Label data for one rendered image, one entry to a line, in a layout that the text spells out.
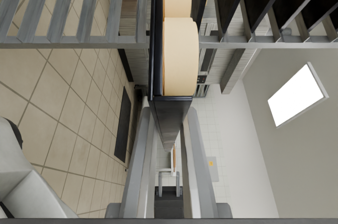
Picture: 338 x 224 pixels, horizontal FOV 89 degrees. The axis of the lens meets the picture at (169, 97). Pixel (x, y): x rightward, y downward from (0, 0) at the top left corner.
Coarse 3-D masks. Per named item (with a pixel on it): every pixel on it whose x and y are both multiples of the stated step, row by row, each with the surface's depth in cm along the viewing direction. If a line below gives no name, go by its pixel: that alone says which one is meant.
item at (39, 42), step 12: (12, 36) 56; (36, 36) 56; (72, 36) 56; (96, 36) 56; (120, 36) 56; (132, 36) 56; (204, 36) 57; (216, 36) 57; (228, 36) 57; (240, 36) 57; (264, 36) 57; (288, 36) 57; (312, 36) 57; (324, 36) 57; (0, 48) 57; (12, 48) 58; (24, 48) 58; (36, 48) 58; (48, 48) 58; (60, 48) 58; (72, 48) 58; (84, 48) 58; (96, 48) 58; (108, 48) 58; (120, 48) 58; (132, 48) 58
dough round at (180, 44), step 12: (168, 24) 9; (180, 24) 9; (192, 24) 9; (168, 36) 9; (180, 36) 9; (192, 36) 9; (168, 48) 9; (180, 48) 9; (192, 48) 9; (168, 60) 9; (180, 60) 9; (192, 60) 9; (168, 72) 9; (180, 72) 9; (192, 72) 9; (168, 84) 9; (180, 84) 9; (192, 84) 9
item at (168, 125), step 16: (160, 0) 7; (160, 16) 7; (160, 32) 7; (160, 48) 6; (160, 64) 6; (160, 80) 6; (160, 96) 6; (176, 96) 6; (160, 112) 7; (176, 112) 7; (160, 128) 11; (176, 128) 11
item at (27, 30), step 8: (32, 0) 59; (40, 0) 61; (32, 8) 59; (40, 8) 60; (24, 16) 55; (32, 16) 58; (40, 16) 59; (24, 24) 55; (32, 24) 57; (24, 32) 55; (32, 32) 56; (24, 40) 55; (32, 40) 55
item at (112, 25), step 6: (114, 0) 61; (120, 0) 61; (114, 6) 60; (120, 6) 60; (114, 12) 59; (120, 12) 59; (108, 18) 55; (114, 18) 58; (108, 24) 55; (114, 24) 58; (108, 30) 55; (114, 30) 57; (108, 36) 55; (114, 36) 56; (108, 42) 55; (114, 42) 55
